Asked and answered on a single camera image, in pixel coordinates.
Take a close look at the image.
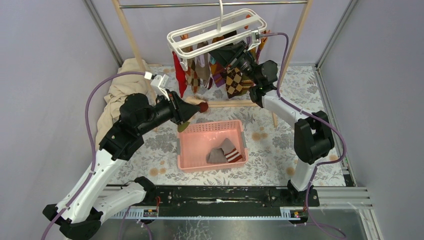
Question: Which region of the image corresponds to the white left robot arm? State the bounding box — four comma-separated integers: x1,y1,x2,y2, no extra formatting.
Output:
42,91,207,240

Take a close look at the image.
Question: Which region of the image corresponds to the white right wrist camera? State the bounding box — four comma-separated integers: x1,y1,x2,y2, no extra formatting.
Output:
247,29,269,51

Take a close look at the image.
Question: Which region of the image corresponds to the orange beige argyle sock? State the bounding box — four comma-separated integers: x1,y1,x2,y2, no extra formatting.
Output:
185,58,201,94

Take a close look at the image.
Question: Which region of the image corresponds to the green orange sock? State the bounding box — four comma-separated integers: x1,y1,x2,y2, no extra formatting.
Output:
240,75,255,89

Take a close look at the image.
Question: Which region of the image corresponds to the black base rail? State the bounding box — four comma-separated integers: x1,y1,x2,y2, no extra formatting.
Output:
134,176,320,218

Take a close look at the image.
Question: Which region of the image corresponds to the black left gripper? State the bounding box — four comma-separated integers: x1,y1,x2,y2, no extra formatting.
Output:
137,89,201,136

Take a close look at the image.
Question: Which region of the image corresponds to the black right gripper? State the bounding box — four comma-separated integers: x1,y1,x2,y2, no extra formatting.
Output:
207,41,260,86

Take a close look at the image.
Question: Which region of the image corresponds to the grey maroon striped sock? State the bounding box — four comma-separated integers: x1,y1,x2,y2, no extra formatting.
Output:
220,138,243,163

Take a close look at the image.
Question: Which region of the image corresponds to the floral patterned mat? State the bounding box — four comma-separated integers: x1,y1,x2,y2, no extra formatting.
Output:
108,65,346,187

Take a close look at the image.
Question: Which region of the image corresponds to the beige crumpled cloth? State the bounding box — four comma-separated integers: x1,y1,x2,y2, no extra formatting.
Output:
94,74,151,150

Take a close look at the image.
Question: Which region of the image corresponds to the striped beige maroon sock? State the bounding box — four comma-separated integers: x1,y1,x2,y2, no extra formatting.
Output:
177,96,209,133

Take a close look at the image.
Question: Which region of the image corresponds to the wooden clothes rack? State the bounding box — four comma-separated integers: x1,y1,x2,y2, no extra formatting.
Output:
112,0,313,128

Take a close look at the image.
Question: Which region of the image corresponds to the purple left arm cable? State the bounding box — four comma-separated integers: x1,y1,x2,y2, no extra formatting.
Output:
40,71,152,240

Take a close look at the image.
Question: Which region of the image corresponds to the pink plastic basket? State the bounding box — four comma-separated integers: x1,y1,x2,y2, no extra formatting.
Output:
177,120,249,173

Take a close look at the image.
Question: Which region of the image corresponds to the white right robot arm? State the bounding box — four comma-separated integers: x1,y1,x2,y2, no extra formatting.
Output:
210,41,335,206

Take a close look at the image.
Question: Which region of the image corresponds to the white clip sock hanger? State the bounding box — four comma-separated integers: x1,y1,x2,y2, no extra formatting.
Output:
166,0,268,60

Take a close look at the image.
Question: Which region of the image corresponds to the red sock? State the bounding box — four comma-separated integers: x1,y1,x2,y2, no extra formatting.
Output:
172,51,188,98

